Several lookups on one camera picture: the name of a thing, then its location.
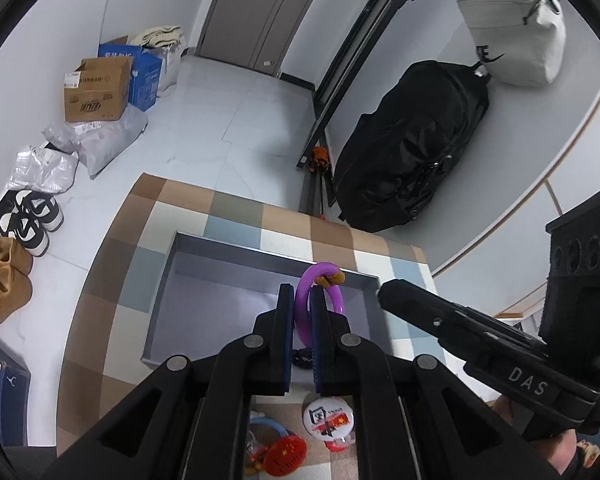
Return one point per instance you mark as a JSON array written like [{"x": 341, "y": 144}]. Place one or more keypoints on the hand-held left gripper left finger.
[{"x": 286, "y": 332}]

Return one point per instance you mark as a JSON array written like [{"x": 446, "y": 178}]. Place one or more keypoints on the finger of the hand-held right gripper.
[{"x": 430, "y": 312}]

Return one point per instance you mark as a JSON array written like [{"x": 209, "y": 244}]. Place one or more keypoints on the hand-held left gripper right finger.
[{"x": 319, "y": 340}]

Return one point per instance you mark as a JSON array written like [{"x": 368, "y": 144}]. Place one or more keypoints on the grey shallow box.
[{"x": 220, "y": 285}]

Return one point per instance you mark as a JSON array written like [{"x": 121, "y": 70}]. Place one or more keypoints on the person's right hand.
[{"x": 562, "y": 455}]

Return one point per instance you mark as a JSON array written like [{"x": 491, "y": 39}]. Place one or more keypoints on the white round badge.
[{"x": 325, "y": 412}]

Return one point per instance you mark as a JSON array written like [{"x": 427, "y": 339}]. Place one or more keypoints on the red round badge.
[{"x": 285, "y": 457}]

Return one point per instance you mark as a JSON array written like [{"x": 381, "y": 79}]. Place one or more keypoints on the black backpack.
[{"x": 410, "y": 150}]

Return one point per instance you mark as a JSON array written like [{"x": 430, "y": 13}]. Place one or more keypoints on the checkered table cloth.
[{"x": 130, "y": 270}]

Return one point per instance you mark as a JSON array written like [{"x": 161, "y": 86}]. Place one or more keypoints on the orange black tool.
[{"x": 319, "y": 159}]

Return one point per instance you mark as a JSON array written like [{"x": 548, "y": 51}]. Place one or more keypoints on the grey parcel bag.
[{"x": 105, "y": 140}]

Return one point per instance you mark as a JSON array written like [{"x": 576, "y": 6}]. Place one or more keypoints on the black white sneaker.
[
  {"x": 25, "y": 232},
  {"x": 42, "y": 210}
]

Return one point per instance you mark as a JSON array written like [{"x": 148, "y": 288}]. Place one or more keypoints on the beige canvas bag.
[{"x": 515, "y": 35}]

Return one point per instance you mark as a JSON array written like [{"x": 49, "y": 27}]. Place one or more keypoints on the brown suede shoe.
[
  {"x": 2, "y": 295},
  {"x": 7, "y": 255}
]

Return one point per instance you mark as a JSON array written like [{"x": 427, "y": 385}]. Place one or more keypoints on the white plastic sack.
[{"x": 171, "y": 70}]

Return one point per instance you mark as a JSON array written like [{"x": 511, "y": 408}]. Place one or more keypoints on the blue cardboard box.
[{"x": 147, "y": 80}]

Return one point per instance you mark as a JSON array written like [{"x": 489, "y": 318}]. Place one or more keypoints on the clear plastic bag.
[{"x": 45, "y": 170}]

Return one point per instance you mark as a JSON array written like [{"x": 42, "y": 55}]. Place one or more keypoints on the dark blue shoe box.
[{"x": 0, "y": 400}]

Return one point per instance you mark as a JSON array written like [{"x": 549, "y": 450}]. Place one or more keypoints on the brown cardboard box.
[{"x": 97, "y": 95}]

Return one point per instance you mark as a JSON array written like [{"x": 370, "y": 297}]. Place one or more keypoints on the grey door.
[{"x": 250, "y": 20}]

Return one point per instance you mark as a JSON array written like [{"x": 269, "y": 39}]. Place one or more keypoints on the beige folded cloth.
[{"x": 157, "y": 37}]

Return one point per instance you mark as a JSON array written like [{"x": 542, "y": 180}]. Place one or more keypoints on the black metal door frame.
[{"x": 360, "y": 45}]

